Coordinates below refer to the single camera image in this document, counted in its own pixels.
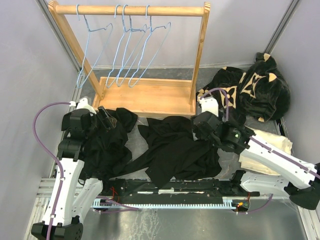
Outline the black shirt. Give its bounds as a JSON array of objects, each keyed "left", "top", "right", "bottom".
[
  {"left": 120, "top": 116, "right": 222, "bottom": 188},
  {"left": 79, "top": 107, "right": 138, "bottom": 181}
]

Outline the wooden clothes rack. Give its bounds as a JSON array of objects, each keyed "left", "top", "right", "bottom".
[{"left": 48, "top": 0, "right": 211, "bottom": 118}]

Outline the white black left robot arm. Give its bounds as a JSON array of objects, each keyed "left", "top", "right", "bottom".
[{"left": 31, "top": 103, "right": 117, "bottom": 240}]

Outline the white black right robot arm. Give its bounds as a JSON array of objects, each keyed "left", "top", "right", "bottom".
[{"left": 191, "top": 111, "right": 320, "bottom": 210}]

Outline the black cream fleece garment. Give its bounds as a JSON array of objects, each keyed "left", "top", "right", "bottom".
[{"left": 196, "top": 52, "right": 291, "bottom": 125}]

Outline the cream folded cloth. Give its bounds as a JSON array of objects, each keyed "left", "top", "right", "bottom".
[{"left": 237, "top": 127, "right": 294, "bottom": 176}]

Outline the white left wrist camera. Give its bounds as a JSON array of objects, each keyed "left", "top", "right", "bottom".
[{"left": 69, "top": 96, "right": 97, "bottom": 115}]

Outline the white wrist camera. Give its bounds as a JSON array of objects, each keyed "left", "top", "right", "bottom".
[
  {"left": 69, "top": 96, "right": 97, "bottom": 115},
  {"left": 199, "top": 96, "right": 219, "bottom": 117}
]

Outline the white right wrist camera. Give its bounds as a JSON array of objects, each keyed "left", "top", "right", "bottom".
[{"left": 199, "top": 96, "right": 219, "bottom": 117}]

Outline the light blue cable duct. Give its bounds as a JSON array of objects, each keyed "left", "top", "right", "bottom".
[{"left": 91, "top": 198, "right": 250, "bottom": 211}]

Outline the light blue wire hanger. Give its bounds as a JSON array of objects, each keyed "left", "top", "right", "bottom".
[
  {"left": 115, "top": 4, "right": 153, "bottom": 88},
  {"left": 76, "top": 15, "right": 114, "bottom": 89},
  {"left": 105, "top": 4, "right": 132, "bottom": 89},
  {"left": 127, "top": 4, "right": 172, "bottom": 88}
]

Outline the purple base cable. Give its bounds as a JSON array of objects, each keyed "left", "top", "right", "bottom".
[{"left": 93, "top": 196, "right": 140, "bottom": 215}]

